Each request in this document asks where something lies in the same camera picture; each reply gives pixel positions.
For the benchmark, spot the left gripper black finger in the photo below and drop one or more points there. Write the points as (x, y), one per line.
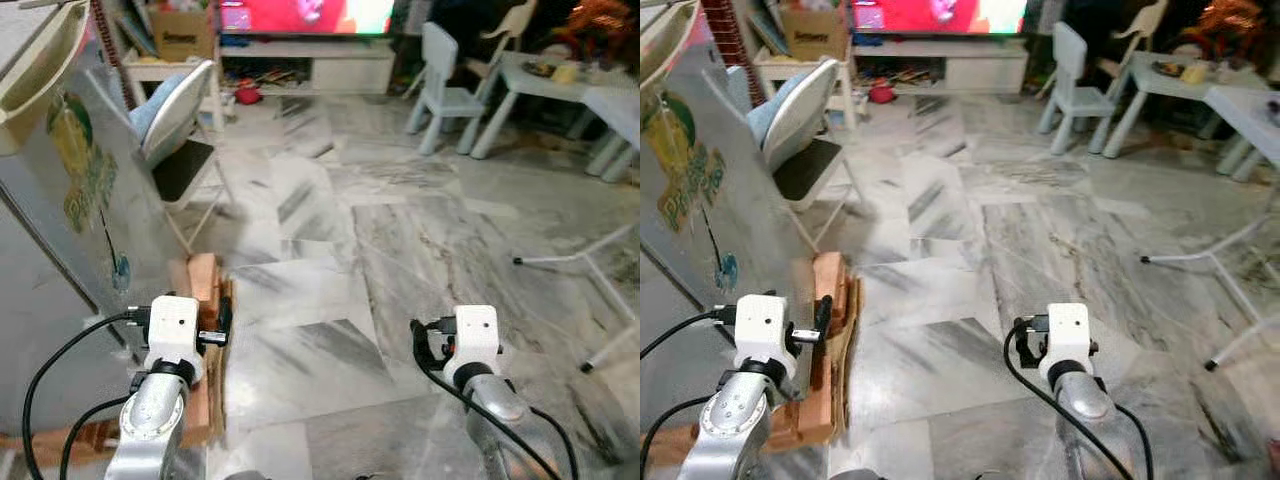
(225, 322)
(824, 320)

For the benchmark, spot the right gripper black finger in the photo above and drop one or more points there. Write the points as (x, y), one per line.
(1013, 342)
(420, 345)

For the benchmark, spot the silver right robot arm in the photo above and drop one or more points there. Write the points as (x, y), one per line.
(495, 400)
(1085, 400)

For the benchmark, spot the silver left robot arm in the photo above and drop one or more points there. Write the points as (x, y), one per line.
(740, 415)
(155, 415)

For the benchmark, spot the white mini fridge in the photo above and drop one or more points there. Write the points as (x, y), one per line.
(760, 230)
(140, 230)

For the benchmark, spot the small blue sticker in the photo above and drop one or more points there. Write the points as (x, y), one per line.
(727, 272)
(121, 272)

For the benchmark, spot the white folding chair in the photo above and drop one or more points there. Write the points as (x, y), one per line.
(805, 110)
(180, 110)

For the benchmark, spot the light blue cushion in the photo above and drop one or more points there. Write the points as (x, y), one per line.
(765, 112)
(148, 115)

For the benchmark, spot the red ball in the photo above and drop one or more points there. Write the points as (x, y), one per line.
(248, 95)
(881, 93)

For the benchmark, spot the yellow green Fresh sticker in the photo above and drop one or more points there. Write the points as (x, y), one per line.
(670, 135)
(70, 135)

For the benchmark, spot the white television stand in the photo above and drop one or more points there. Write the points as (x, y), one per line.
(985, 72)
(350, 72)

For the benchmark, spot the light grey child table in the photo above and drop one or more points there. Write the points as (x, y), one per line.
(1160, 88)
(540, 88)

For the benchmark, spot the brown cardboard box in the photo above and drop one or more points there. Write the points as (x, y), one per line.
(815, 35)
(185, 35)

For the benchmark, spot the small plate with food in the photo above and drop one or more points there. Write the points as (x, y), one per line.
(538, 70)
(1166, 70)

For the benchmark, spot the white folding table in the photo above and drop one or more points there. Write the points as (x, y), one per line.
(620, 110)
(1250, 110)

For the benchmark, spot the small yellow container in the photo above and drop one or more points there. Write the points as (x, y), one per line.
(1194, 73)
(566, 72)

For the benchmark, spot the wide red brick pillar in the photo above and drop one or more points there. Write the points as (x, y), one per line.
(108, 40)
(718, 40)

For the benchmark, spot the flat screen television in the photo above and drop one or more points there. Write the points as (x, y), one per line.
(300, 15)
(940, 14)

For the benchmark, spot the beige high chair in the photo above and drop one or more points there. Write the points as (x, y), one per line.
(515, 25)
(1145, 25)

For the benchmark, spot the orange decorative plant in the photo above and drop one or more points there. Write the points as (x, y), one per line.
(1230, 22)
(595, 25)

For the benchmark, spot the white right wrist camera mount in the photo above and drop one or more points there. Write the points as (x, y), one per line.
(475, 335)
(1067, 335)

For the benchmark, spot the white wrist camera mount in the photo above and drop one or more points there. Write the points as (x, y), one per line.
(172, 330)
(1067, 335)
(475, 335)
(762, 330)

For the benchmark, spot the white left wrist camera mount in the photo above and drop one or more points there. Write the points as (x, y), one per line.
(172, 330)
(762, 330)

